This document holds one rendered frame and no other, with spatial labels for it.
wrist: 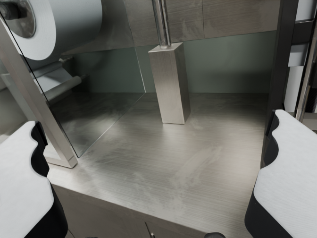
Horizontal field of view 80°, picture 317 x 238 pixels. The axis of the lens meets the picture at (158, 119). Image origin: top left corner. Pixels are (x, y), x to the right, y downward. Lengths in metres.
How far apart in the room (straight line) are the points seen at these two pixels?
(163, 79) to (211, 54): 0.29
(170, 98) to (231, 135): 0.23
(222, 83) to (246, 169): 0.46
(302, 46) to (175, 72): 0.34
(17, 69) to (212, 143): 0.55
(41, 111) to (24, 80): 0.09
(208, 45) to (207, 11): 0.12
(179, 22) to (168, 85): 0.31
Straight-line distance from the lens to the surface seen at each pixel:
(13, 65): 0.57
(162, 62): 0.63
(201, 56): 0.87
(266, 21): 0.82
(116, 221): 0.69
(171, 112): 0.70
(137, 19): 0.94
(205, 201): 0.48
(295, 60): 0.41
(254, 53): 0.85
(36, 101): 0.58
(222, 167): 0.54
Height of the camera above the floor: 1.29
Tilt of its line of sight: 31 degrees down
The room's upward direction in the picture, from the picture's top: 12 degrees counter-clockwise
